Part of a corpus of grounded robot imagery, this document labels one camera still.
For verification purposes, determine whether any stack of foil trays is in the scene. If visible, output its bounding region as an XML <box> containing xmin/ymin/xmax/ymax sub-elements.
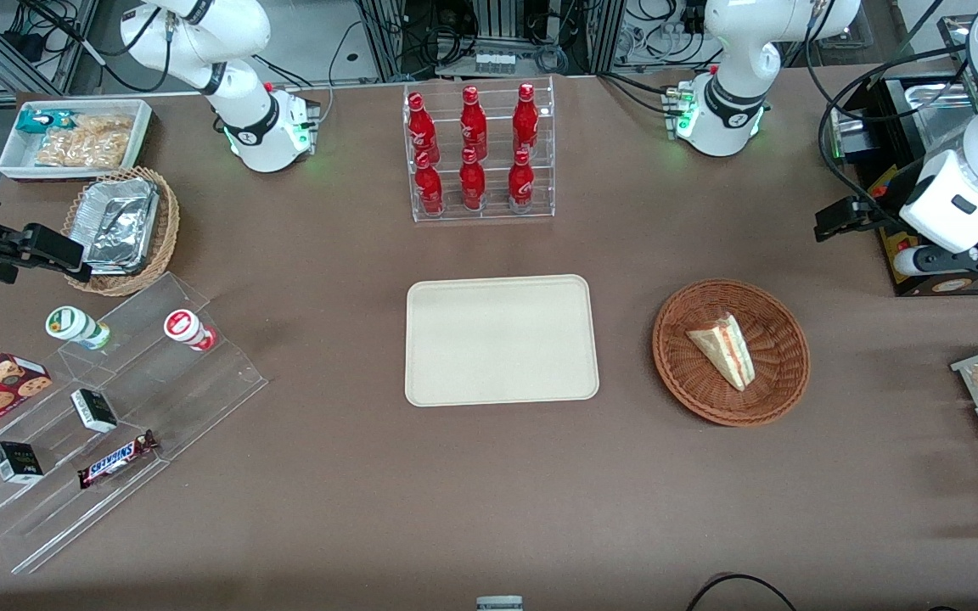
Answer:
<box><xmin>80</xmin><ymin>176</ymin><xmax>160</xmax><ymax>275</ymax></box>

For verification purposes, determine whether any clear acrylic bottle rack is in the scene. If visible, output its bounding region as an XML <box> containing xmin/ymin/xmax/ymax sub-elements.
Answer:
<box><xmin>402</xmin><ymin>76</ymin><xmax>557</xmax><ymax>224</ymax></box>

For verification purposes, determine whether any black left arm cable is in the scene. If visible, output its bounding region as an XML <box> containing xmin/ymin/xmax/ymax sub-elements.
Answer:
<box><xmin>805</xmin><ymin>0</ymin><xmax>978</xmax><ymax>221</ymax></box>

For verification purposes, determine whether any clear bag of crackers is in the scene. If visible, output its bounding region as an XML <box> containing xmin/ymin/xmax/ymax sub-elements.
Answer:
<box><xmin>71</xmin><ymin>114</ymin><xmax>135</xmax><ymax>143</ymax></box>
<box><xmin>34</xmin><ymin>132</ymin><xmax>130</xmax><ymax>170</ymax></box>

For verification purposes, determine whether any aluminium frame rail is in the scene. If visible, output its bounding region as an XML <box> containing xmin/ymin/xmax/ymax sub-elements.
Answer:
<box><xmin>0</xmin><ymin>0</ymin><xmax>101</xmax><ymax>96</ymax></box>

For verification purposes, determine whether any small black carton box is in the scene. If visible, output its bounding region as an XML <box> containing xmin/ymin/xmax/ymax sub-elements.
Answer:
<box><xmin>70</xmin><ymin>388</ymin><xmax>119</xmax><ymax>434</ymax></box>
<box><xmin>0</xmin><ymin>440</ymin><xmax>45</xmax><ymax>485</ymax></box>

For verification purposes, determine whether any black steel display cabinet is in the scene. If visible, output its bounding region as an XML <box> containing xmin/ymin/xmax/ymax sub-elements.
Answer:
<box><xmin>829</xmin><ymin>71</ymin><xmax>978</xmax><ymax>298</ymax></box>

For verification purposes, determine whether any white rectangular snack bin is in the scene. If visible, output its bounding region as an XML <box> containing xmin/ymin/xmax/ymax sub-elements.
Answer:
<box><xmin>0</xmin><ymin>98</ymin><xmax>155</xmax><ymax>183</ymax></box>

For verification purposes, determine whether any green snack packet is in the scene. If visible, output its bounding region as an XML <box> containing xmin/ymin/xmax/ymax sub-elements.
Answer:
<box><xmin>16</xmin><ymin>109</ymin><xmax>79</xmax><ymax>137</ymax></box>

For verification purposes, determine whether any clear acrylic tiered stand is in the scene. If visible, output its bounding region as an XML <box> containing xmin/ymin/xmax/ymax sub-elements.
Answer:
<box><xmin>0</xmin><ymin>272</ymin><xmax>270</xmax><ymax>575</ymax></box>

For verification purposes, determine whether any beige rectangular tray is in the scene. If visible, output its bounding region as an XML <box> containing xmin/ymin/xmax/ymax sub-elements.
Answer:
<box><xmin>404</xmin><ymin>273</ymin><xmax>601</xmax><ymax>408</ymax></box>

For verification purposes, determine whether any light wicker basket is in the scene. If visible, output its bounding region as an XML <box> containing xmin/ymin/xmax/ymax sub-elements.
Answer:
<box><xmin>62</xmin><ymin>166</ymin><xmax>181</xmax><ymax>297</ymax></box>

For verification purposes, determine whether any Snickers chocolate bar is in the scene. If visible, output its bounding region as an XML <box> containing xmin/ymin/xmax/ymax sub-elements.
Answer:
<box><xmin>76</xmin><ymin>429</ymin><xmax>160</xmax><ymax>490</ymax></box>

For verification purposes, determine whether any green lid yogurt cup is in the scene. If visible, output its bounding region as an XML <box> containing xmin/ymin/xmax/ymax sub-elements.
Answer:
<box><xmin>45</xmin><ymin>305</ymin><xmax>113</xmax><ymax>351</ymax></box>

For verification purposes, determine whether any brown round wicker basket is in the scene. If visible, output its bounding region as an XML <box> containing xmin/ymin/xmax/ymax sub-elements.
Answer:
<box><xmin>651</xmin><ymin>278</ymin><xmax>812</xmax><ymax>428</ymax></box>

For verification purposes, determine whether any aluminium frame rack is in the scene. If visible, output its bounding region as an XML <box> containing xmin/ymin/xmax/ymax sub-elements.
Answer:
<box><xmin>353</xmin><ymin>0</ymin><xmax>630</xmax><ymax>83</ymax></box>

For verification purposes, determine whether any red lid yogurt cup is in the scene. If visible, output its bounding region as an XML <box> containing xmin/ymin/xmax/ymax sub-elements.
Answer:
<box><xmin>163</xmin><ymin>309</ymin><xmax>219</xmax><ymax>353</ymax></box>

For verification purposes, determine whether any triangular sandwich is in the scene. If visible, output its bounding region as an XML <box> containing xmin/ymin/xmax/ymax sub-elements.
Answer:
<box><xmin>686</xmin><ymin>312</ymin><xmax>757</xmax><ymax>393</ymax></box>

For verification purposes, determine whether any red cola bottle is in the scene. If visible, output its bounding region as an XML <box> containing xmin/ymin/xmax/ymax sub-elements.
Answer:
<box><xmin>507</xmin><ymin>149</ymin><xmax>537</xmax><ymax>216</ymax></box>
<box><xmin>459</xmin><ymin>85</ymin><xmax>489</xmax><ymax>158</ymax></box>
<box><xmin>413</xmin><ymin>151</ymin><xmax>446</xmax><ymax>216</ymax></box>
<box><xmin>458</xmin><ymin>147</ymin><xmax>488</xmax><ymax>212</ymax></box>
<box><xmin>406</xmin><ymin>92</ymin><xmax>441</xmax><ymax>162</ymax></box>
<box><xmin>512</xmin><ymin>82</ymin><xmax>540</xmax><ymax>155</ymax></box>

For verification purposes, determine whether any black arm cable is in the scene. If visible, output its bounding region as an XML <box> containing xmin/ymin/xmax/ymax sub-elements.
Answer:
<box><xmin>18</xmin><ymin>0</ymin><xmax>231</xmax><ymax>96</ymax></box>
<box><xmin>805</xmin><ymin>0</ymin><xmax>978</xmax><ymax>221</ymax></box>

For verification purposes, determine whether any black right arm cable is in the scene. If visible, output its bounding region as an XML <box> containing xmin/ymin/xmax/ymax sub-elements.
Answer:
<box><xmin>18</xmin><ymin>0</ymin><xmax>231</xmax><ymax>96</ymax></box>

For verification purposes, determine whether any black looped cable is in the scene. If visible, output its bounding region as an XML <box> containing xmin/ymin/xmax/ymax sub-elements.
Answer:
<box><xmin>684</xmin><ymin>574</ymin><xmax>798</xmax><ymax>611</ymax></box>

